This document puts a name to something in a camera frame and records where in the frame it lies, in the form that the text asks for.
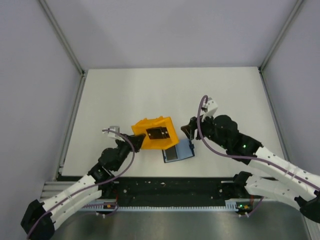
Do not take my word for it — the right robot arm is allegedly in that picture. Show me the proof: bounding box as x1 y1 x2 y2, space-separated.
181 115 320 223

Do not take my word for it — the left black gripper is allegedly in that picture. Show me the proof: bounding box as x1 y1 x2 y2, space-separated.
113 133 146 172

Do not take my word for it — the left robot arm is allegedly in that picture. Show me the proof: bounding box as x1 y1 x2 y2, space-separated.
20 133 146 240

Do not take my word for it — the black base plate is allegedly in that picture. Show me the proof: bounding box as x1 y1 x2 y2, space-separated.
99 177 261 207

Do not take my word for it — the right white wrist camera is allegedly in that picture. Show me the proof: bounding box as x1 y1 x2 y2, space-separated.
200 97 218 122

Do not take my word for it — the left aluminium frame post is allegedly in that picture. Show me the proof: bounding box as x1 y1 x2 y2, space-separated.
38 0 86 76

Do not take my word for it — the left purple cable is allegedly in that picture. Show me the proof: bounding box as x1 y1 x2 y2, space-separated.
26 128 137 240

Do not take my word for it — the yellow plastic bin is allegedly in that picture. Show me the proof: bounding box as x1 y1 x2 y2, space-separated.
131 116 180 150

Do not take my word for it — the black card in bin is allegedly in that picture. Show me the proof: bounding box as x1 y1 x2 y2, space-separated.
146 126 170 140

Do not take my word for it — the black credit card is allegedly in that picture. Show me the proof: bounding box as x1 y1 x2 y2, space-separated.
164 146 178 162

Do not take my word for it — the grey cable duct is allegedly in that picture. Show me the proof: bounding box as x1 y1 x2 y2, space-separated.
80 201 253 213

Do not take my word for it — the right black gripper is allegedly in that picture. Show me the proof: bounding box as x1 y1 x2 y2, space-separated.
181 110 229 150

